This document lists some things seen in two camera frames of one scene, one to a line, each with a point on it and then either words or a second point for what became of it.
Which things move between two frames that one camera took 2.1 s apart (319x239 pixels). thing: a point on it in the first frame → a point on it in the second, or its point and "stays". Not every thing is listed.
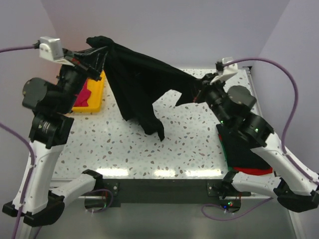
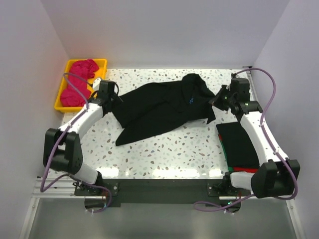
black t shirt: [137, 81] → [143, 111]
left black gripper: [87, 68] → [113, 100]
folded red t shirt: [251, 171] stays
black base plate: [139, 191] stays
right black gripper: [203, 87] → [222, 100]
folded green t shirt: [229, 168] stays
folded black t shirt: [238, 154] stays
